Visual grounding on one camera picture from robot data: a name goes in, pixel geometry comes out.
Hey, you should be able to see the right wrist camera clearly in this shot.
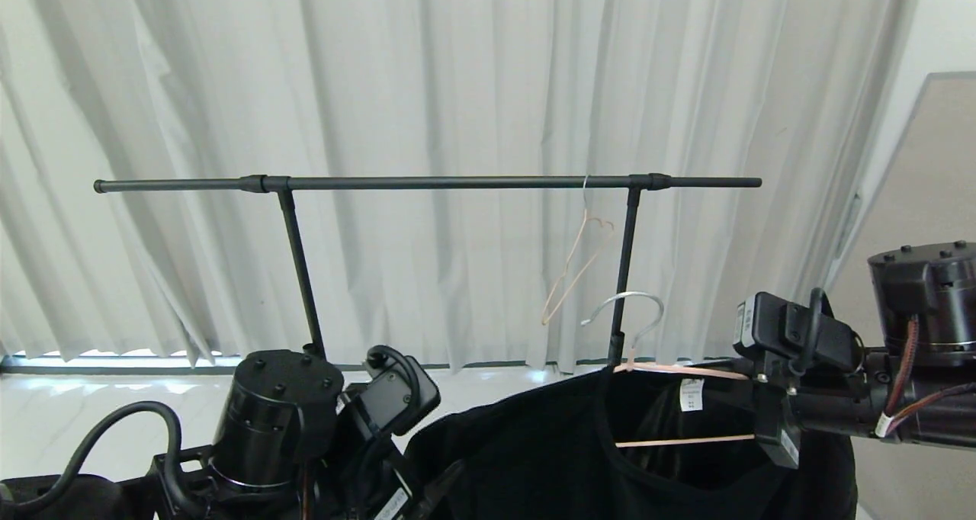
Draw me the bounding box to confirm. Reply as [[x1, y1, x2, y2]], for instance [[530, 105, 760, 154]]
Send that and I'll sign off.
[[734, 291, 866, 387]]

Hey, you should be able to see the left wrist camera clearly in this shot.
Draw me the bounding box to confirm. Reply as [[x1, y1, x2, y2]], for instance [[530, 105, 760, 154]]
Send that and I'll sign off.
[[347, 356, 441, 441]]

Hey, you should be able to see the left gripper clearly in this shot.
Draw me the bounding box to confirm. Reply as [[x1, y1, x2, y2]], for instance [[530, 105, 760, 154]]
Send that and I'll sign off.
[[343, 451, 429, 520]]

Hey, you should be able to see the black garment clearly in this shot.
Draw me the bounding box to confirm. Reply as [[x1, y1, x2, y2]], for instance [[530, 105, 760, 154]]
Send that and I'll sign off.
[[404, 364, 859, 520]]

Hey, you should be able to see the pink clothes hanger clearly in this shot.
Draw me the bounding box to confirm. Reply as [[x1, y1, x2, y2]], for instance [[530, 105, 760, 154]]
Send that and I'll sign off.
[[540, 175, 615, 326], [581, 291, 757, 449]]

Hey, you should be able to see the black clothes rack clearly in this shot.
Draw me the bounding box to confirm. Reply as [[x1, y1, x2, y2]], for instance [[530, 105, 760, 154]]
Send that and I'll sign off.
[[93, 173, 763, 370]]

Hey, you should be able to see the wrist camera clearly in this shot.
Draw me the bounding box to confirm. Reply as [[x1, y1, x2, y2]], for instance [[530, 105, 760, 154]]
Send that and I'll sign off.
[[347, 356, 441, 441], [734, 291, 866, 387]]

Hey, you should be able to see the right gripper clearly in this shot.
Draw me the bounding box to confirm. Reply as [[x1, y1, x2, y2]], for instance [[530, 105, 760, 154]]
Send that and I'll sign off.
[[751, 375, 976, 470]]

